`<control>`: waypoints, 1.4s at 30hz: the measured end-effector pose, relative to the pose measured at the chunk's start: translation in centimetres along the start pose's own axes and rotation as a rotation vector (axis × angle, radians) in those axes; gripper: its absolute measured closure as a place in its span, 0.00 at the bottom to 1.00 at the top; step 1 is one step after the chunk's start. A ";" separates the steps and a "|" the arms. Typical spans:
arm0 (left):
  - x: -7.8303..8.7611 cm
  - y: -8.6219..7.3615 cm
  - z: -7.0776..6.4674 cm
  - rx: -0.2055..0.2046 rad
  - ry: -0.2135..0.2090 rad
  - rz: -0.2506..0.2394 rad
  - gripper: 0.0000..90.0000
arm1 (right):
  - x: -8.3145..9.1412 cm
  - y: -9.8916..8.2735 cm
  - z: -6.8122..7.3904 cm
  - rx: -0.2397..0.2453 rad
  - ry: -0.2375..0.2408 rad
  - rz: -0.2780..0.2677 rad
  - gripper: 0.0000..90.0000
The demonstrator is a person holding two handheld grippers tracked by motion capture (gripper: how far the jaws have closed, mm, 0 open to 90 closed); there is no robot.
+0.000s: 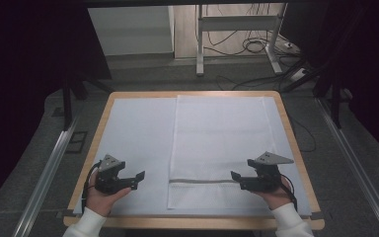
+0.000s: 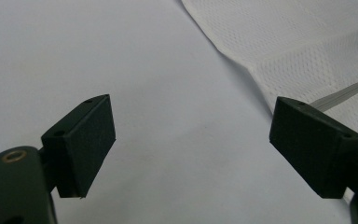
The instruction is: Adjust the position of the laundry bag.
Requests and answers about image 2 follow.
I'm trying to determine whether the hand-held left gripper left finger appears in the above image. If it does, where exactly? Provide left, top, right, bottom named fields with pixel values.
left=40, top=93, right=117, bottom=199

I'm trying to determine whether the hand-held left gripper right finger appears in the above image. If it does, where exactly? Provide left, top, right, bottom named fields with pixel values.
left=268, top=96, right=358, bottom=200

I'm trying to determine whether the white mesh laundry bag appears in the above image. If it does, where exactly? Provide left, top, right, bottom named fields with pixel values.
left=181, top=0, right=358, bottom=202

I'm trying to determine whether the wooden framed work board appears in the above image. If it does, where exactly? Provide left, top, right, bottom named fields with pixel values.
left=0, top=0, right=352, bottom=224

